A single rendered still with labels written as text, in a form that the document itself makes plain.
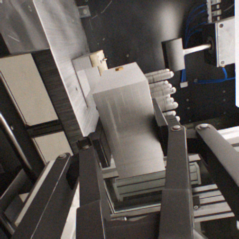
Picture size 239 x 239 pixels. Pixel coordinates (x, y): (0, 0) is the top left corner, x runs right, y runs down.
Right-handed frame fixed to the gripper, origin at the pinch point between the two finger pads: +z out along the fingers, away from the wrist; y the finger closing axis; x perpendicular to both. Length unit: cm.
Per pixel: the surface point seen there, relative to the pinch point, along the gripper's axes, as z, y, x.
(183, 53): 41.6, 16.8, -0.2
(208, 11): 60, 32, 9
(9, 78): 147, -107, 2
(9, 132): 11.4, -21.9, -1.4
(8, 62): 156, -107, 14
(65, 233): 5.2, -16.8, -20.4
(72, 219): 7.8, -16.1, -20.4
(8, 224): 1.6, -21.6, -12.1
